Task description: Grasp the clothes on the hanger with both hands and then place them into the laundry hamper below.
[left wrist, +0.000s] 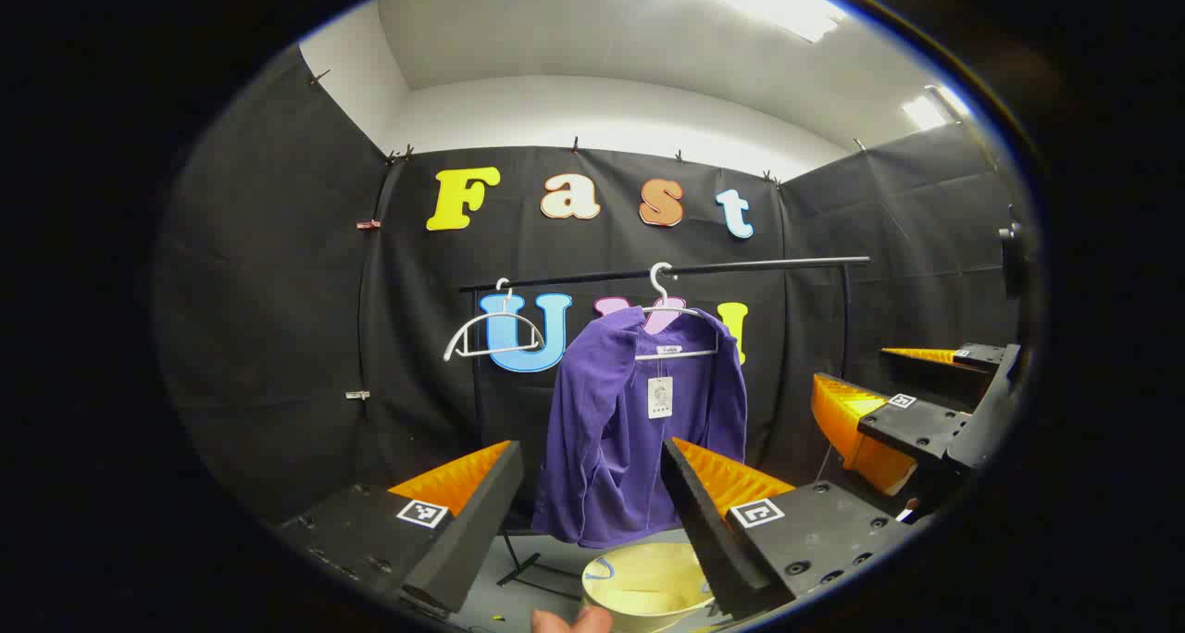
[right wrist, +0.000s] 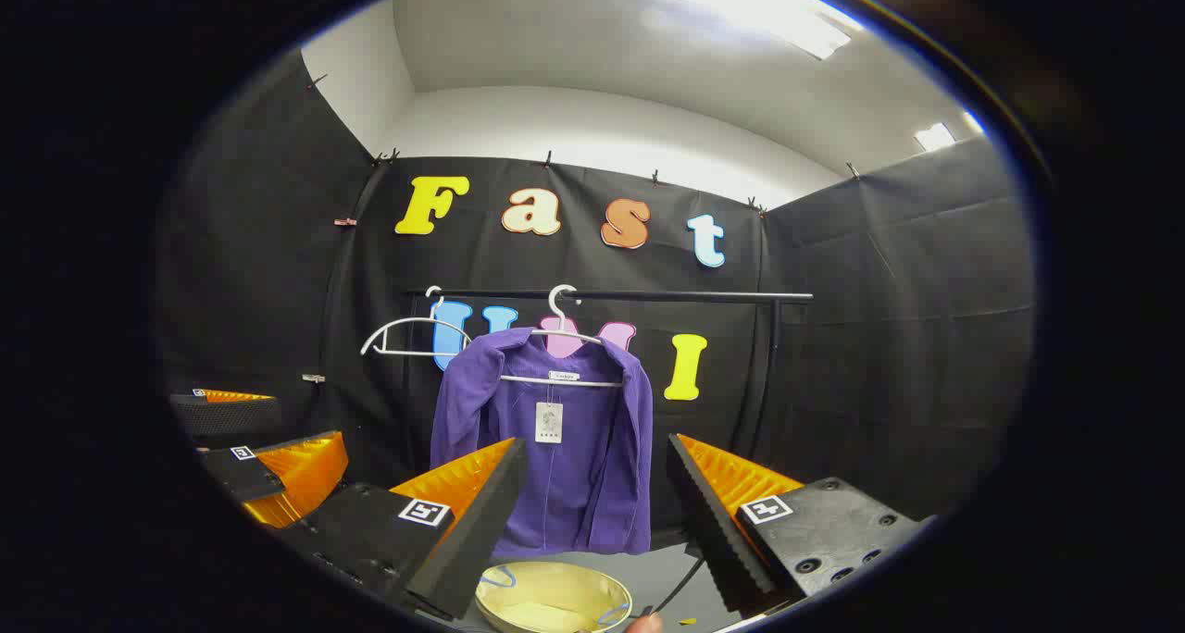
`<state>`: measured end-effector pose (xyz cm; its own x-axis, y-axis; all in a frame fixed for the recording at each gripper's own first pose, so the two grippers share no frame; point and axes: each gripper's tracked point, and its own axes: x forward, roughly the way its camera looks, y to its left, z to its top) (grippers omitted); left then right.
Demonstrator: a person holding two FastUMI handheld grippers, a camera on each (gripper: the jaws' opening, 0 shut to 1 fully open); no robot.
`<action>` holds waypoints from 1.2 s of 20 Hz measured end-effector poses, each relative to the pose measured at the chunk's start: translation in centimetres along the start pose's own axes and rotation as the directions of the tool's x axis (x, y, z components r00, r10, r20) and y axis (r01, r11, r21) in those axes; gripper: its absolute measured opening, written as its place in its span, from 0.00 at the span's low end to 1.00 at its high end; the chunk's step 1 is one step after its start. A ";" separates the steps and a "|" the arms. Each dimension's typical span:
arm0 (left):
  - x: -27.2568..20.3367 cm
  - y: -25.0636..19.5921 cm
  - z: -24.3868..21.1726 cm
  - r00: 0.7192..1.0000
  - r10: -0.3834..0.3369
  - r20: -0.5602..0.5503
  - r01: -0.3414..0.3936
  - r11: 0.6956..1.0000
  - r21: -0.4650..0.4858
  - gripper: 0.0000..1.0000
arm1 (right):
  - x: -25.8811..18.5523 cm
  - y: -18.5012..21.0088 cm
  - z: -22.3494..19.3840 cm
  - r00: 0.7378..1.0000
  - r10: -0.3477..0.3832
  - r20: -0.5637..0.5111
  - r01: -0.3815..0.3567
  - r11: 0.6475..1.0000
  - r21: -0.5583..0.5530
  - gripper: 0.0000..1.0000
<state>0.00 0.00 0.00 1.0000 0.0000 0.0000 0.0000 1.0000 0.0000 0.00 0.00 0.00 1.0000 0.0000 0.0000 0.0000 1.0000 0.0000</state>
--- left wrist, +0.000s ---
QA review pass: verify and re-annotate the large white clothes hanger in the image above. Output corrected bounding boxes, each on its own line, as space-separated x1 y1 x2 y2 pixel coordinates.
634 262 718 361

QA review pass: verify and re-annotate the small white clothes hanger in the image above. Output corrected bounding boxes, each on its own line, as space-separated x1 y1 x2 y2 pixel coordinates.
443 279 547 363

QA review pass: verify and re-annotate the purple knit garment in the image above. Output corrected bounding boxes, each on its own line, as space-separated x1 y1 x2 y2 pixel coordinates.
530 305 749 551

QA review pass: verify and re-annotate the black backdrop cloth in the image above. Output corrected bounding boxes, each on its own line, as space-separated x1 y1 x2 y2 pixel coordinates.
153 45 1033 532

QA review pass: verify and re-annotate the black clothes rack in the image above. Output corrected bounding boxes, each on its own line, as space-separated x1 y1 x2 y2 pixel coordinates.
460 256 871 606

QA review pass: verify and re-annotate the small ceiling light panel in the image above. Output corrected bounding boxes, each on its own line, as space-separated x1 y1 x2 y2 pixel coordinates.
903 85 973 131

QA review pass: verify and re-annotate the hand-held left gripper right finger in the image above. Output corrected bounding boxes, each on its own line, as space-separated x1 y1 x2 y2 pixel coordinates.
661 437 913 620

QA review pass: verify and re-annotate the beige laundry hamper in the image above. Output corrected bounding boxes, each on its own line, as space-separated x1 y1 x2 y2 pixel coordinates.
581 542 718 633

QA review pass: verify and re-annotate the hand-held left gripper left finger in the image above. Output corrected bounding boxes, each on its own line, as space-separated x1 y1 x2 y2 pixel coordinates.
278 441 524 615

